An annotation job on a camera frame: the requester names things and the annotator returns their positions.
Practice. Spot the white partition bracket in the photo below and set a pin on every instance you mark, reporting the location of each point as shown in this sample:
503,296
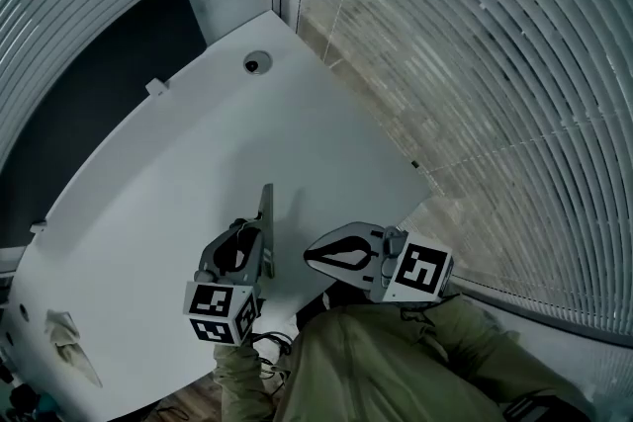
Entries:
157,87
37,227

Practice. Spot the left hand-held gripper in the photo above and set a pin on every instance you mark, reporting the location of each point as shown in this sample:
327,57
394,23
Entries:
211,302

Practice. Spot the crumpled beige cloth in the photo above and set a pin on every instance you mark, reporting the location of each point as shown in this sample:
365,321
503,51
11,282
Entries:
64,333

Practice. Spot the person's olive jacket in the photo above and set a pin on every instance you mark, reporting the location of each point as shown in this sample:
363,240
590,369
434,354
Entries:
376,370

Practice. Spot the wide white window blinds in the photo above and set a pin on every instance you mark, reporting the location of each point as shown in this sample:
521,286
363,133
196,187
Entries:
494,64

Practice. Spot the person's right forearm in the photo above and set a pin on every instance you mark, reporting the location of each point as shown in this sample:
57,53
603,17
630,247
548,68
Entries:
460,331

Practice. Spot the long grey metal object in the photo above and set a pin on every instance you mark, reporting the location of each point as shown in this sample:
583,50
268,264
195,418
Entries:
267,212

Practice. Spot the person's left forearm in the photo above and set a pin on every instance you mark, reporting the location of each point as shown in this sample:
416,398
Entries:
242,375

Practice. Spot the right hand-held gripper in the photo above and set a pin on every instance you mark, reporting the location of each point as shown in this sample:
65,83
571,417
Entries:
420,268

